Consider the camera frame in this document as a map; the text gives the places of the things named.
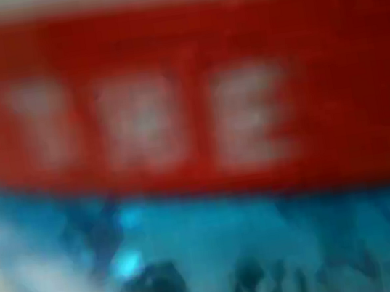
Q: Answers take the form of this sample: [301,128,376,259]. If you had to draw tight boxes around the clear plastic water bottle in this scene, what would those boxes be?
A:
[0,0,390,292]

